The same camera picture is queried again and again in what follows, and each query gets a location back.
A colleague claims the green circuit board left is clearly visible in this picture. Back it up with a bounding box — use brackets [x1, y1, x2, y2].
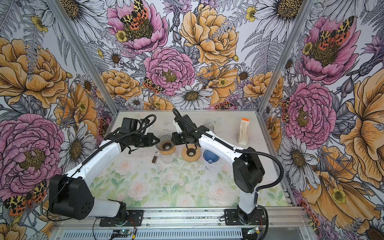
[111, 229, 134, 238]

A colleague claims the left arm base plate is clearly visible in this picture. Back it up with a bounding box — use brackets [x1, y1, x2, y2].
[99, 210, 144, 227]

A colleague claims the blue glass dripper cone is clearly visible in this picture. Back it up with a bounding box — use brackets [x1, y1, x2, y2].
[203, 150, 220, 164]

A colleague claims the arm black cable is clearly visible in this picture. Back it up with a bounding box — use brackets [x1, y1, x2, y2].
[46, 113, 157, 223]
[172, 108, 285, 192]

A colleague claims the clear glass carafe brown handle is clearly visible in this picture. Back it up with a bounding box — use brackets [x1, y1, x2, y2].
[152, 151, 178, 164]

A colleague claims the coffee filter pack orange top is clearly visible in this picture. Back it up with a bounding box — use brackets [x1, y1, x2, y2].
[238, 118, 250, 146]

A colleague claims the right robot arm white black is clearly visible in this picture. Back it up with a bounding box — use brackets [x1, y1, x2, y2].
[172, 109, 265, 225]

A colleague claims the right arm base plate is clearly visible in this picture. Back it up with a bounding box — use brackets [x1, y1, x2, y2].
[221, 208, 267, 226]

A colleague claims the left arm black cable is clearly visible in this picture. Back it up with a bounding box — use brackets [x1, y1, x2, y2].
[46, 113, 157, 223]

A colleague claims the grey glass dripper cone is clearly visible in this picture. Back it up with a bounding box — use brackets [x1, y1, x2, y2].
[156, 133, 175, 152]

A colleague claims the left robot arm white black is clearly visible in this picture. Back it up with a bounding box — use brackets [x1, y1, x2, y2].
[46, 114, 160, 224]

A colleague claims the green circuit board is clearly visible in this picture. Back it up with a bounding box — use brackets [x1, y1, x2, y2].
[247, 227, 260, 235]
[111, 229, 134, 238]

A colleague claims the smoked grey glass carafe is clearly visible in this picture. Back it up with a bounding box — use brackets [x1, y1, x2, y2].
[204, 123, 215, 132]

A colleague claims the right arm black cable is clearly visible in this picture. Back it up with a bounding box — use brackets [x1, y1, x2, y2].
[172, 108, 285, 192]

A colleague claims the aluminium front rail frame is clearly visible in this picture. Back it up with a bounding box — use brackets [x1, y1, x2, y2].
[51, 207, 317, 240]

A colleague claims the wooden dripper ring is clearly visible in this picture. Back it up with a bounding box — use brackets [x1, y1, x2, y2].
[181, 144, 202, 163]
[158, 145, 177, 156]

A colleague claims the green circuit board right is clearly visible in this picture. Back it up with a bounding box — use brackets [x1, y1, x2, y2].
[247, 227, 260, 235]

